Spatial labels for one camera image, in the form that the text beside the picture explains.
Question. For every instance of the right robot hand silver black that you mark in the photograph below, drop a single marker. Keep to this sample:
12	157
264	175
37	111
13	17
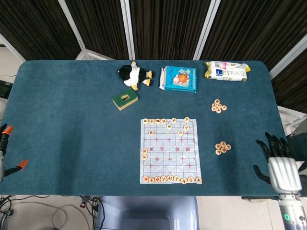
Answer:
284	175

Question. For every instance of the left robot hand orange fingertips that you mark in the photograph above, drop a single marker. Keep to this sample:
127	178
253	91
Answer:
8	130

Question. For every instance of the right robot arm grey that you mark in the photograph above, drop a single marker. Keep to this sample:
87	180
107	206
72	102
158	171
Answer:
291	213

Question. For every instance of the black box device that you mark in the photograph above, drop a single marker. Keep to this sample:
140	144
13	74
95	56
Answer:
4	88

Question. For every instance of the white divider foot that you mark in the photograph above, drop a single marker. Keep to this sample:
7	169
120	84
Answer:
93	55
291	117

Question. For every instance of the red emergency stop button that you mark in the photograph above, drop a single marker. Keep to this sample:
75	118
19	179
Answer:
83	203

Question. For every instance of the plastic Chinese chess board sheet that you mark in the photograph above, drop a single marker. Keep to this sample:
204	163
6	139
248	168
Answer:
170	155

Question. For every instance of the white yellow snack package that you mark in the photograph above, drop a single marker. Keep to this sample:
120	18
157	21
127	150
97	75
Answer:
227	73

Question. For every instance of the green yellow sponge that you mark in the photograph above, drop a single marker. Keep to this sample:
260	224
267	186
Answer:
124	98

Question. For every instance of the blue cardboard box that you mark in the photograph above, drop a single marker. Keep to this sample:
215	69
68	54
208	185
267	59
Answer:
189	80

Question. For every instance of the black white penguin plush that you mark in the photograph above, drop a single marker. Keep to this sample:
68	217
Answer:
133	74

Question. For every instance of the grey robot torso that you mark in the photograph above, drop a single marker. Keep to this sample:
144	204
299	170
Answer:
148	213

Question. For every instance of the dark divider panel white frame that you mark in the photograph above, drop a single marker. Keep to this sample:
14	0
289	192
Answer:
100	24
36	24
295	86
251	28
168	24

